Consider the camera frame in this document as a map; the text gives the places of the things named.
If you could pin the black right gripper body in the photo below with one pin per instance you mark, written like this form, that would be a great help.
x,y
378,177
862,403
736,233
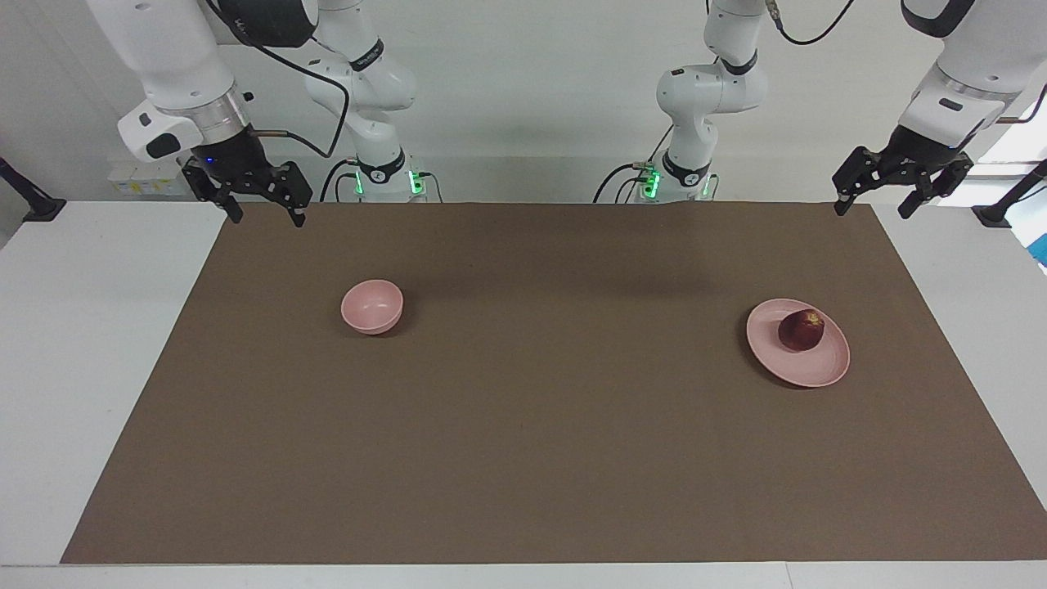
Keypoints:
x,y
237,164

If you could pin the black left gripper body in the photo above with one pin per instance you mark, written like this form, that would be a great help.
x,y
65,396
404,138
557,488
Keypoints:
x,y
920,155

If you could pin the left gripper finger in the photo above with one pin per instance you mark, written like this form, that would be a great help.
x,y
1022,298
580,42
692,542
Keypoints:
x,y
843,204
912,204

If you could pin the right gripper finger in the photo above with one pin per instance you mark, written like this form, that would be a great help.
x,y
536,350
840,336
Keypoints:
x,y
298,214
231,209

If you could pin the dark red apple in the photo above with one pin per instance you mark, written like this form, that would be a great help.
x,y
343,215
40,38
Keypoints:
x,y
800,331

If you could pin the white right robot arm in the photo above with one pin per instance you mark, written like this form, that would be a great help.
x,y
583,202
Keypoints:
x,y
172,57

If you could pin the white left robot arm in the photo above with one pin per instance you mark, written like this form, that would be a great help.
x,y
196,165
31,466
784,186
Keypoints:
x,y
703,90

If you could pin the pink bowl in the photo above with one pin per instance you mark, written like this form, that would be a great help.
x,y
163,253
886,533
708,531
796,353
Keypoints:
x,y
372,311

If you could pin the pink plate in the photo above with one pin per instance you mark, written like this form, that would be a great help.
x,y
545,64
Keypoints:
x,y
806,364

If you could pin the black clamp stand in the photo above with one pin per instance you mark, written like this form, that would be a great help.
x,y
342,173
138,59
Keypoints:
x,y
37,206
1002,209

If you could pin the white boxes with yellow labels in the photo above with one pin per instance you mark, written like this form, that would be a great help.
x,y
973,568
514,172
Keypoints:
x,y
131,184

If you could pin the blue object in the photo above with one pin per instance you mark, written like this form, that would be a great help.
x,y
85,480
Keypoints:
x,y
1041,249

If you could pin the brown table mat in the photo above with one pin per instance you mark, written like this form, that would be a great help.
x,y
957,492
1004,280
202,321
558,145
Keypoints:
x,y
523,458

